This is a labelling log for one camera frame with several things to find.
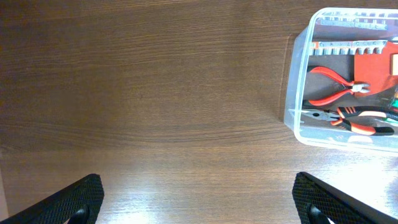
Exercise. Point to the orange scraper wooden handle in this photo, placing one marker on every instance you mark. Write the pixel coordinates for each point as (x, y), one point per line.
(378, 70)

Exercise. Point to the screwdriver set clear case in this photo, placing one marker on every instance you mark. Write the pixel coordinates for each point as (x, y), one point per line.
(393, 106)

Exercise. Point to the red handled cutters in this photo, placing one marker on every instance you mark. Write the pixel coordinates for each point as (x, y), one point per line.
(346, 87)

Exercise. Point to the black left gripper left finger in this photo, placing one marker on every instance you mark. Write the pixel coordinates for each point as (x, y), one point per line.
(80, 202)

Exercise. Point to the clear plastic container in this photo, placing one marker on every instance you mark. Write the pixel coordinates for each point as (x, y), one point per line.
(336, 24)

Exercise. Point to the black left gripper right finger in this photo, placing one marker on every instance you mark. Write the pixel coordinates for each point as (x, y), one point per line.
(318, 202)

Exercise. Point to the orange black needle-nose pliers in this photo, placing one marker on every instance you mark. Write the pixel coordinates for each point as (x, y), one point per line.
(365, 120)

